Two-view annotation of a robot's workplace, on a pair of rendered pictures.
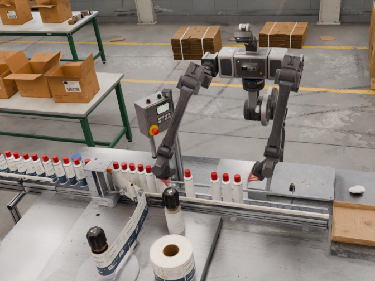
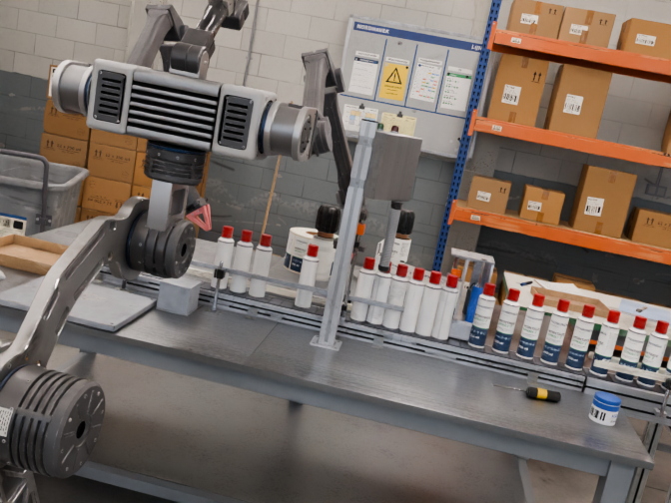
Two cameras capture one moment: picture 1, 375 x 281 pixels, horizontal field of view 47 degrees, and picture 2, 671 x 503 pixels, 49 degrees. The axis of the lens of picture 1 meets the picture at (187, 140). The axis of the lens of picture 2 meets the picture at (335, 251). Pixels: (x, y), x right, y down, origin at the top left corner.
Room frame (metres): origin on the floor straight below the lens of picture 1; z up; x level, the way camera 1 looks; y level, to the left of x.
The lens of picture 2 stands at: (4.09, -0.51, 1.54)
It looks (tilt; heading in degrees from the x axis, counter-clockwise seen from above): 12 degrees down; 165
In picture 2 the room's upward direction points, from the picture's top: 11 degrees clockwise
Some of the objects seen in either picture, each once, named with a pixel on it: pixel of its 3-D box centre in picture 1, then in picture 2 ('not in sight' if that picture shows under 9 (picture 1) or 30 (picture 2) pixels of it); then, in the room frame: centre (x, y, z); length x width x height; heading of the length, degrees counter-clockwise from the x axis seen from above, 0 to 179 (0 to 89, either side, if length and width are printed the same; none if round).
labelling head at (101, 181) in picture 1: (103, 182); (463, 294); (2.00, 0.52, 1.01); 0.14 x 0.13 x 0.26; 68
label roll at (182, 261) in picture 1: (173, 261); (312, 251); (1.39, 0.15, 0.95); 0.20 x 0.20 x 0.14
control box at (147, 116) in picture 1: (154, 114); (385, 165); (2.04, 0.16, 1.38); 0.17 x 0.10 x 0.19; 123
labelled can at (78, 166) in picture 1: (80, 172); (531, 326); (2.16, 0.68, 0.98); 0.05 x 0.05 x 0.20
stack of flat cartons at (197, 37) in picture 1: (197, 42); not in sight; (6.17, -0.34, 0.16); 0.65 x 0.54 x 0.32; 71
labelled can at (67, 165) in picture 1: (70, 170); (556, 331); (2.19, 0.75, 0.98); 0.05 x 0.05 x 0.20
